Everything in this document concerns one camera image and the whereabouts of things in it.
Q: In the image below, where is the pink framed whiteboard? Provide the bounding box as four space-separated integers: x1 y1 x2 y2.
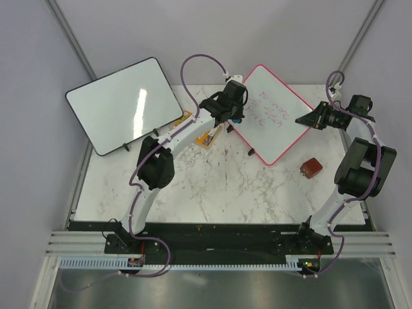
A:
229 64 314 165

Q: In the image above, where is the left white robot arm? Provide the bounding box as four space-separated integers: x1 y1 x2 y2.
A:
104 78 248 254

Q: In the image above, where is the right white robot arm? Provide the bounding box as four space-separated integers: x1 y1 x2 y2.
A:
294 95 397 254

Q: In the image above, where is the black framed whiteboard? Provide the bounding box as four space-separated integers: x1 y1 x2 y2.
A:
65 57 183 156

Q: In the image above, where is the orange illustrated book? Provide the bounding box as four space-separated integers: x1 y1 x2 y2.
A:
170 110 223 149

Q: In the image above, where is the brown power adapter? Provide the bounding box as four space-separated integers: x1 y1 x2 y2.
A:
300 158 323 179

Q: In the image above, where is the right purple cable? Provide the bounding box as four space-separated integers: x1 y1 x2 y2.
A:
297 70 382 279

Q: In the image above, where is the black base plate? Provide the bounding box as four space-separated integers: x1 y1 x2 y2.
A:
67 220 376 270

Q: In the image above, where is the aluminium rail frame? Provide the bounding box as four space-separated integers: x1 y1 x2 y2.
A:
30 131 409 308

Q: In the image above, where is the white slotted cable duct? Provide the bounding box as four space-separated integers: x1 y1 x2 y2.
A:
59 256 302 271

